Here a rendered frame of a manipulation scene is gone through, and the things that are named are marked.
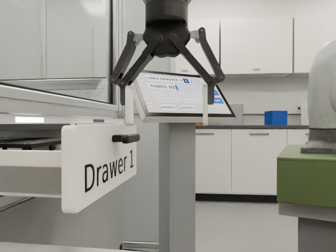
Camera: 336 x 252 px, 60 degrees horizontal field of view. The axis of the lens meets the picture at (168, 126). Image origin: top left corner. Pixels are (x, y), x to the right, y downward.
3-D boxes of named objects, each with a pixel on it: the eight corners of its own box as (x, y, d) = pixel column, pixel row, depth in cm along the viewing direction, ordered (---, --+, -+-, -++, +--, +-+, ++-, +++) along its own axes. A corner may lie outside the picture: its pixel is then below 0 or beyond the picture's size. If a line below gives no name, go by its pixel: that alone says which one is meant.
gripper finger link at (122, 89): (126, 76, 52) (110, 77, 52) (126, 105, 52) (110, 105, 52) (128, 77, 53) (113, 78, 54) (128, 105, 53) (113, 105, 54)
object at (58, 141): (83, 140, 60) (83, 137, 60) (30, 148, 43) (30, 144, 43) (74, 140, 60) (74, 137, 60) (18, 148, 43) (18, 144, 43)
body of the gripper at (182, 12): (192, 10, 54) (192, 60, 54) (147, 12, 56) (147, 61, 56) (188, -8, 47) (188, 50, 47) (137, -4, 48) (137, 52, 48)
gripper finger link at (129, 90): (129, 85, 51) (124, 85, 51) (129, 125, 51) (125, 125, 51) (133, 87, 54) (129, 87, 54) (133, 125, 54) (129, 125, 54)
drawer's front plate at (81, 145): (136, 174, 64) (136, 124, 64) (74, 215, 36) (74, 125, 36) (128, 173, 65) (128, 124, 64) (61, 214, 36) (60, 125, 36)
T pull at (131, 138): (140, 141, 53) (140, 133, 53) (128, 143, 46) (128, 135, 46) (121, 140, 54) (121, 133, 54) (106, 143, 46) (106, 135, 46)
